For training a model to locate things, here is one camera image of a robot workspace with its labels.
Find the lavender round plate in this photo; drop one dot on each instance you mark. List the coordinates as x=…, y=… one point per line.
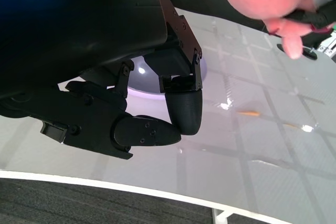
x=143, y=83

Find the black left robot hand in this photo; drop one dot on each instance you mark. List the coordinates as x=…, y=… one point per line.
x=78, y=24

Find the white table leg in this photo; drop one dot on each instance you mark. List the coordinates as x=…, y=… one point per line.
x=222, y=216

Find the small orange scrap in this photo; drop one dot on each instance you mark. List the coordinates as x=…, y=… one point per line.
x=249, y=113

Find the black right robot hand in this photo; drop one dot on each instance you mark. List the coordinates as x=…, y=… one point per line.
x=320, y=16

